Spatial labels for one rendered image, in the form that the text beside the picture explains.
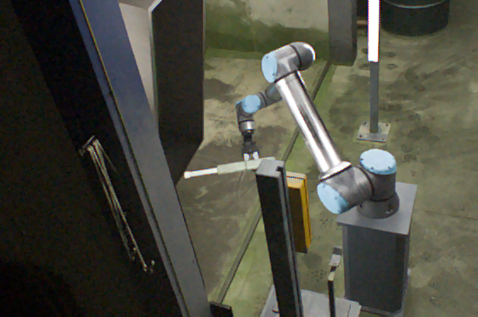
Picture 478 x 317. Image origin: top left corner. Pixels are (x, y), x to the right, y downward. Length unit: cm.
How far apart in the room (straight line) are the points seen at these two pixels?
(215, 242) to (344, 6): 209
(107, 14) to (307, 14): 315
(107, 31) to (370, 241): 158
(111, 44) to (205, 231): 205
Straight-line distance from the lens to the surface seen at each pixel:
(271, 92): 289
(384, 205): 254
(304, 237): 155
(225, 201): 356
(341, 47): 462
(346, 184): 235
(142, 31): 228
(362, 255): 271
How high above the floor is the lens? 254
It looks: 39 degrees down
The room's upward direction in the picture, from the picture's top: 11 degrees counter-clockwise
